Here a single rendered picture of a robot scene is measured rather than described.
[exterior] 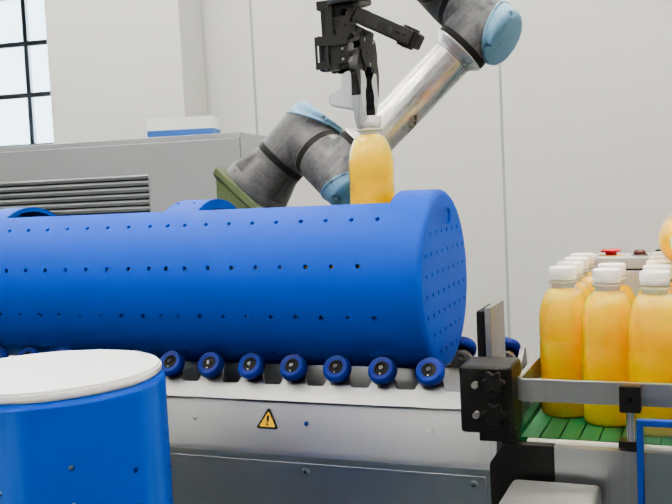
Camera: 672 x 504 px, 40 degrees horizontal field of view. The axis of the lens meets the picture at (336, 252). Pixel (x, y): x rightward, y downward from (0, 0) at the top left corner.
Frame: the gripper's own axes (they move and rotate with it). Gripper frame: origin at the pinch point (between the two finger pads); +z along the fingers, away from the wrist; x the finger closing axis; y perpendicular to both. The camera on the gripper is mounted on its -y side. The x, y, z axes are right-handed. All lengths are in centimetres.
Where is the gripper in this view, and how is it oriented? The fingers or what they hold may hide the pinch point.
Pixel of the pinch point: (368, 121)
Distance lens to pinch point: 149.7
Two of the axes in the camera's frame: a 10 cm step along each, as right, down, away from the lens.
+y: -9.2, 0.3, 3.8
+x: -3.8, 0.9, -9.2
